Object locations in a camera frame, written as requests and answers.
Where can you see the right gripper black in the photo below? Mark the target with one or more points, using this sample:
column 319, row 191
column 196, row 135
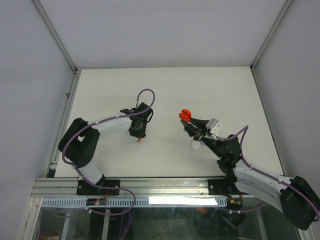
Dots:
column 198, row 129

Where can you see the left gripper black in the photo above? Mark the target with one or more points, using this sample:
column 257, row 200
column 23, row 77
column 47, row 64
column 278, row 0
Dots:
column 141, row 134

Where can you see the orange round case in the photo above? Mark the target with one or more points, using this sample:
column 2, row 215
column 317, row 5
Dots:
column 185, row 115

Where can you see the white charging case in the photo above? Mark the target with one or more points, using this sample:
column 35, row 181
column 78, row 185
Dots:
column 195, row 145

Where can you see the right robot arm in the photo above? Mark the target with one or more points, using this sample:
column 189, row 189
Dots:
column 293, row 197

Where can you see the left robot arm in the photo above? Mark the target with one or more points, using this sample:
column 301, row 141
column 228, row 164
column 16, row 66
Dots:
column 80, row 141

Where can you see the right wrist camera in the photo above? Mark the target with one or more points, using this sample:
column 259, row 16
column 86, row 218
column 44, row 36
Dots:
column 213, row 127

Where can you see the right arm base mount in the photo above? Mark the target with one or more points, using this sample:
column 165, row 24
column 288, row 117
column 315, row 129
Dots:
column 219, row 187

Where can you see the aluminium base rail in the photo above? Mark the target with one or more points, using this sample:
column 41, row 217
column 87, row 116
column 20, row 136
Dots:
column 141, row 187

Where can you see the white slotted cable duct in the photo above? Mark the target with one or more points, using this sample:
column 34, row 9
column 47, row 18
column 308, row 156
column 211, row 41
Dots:
column 139, row 202

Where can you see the left aluminium frame post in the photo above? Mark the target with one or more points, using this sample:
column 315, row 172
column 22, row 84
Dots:
column 54, row 34

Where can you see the aluminium frame post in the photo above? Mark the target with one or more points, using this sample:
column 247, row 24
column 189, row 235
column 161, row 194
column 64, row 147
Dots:
column 54, row 34
column 272, row 31

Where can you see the right aluminium frame post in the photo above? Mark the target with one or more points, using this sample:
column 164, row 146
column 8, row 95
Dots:
column 272, row 31

